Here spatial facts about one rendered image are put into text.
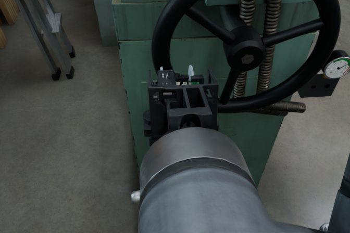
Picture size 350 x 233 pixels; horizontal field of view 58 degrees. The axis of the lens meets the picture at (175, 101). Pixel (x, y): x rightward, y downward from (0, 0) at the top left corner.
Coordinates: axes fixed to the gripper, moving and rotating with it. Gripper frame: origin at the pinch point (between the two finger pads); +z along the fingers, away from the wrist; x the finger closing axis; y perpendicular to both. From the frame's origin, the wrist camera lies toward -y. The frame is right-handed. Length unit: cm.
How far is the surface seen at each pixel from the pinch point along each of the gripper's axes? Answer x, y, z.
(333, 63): -35.7, -4.3, 20.0
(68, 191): 38, -65, 53
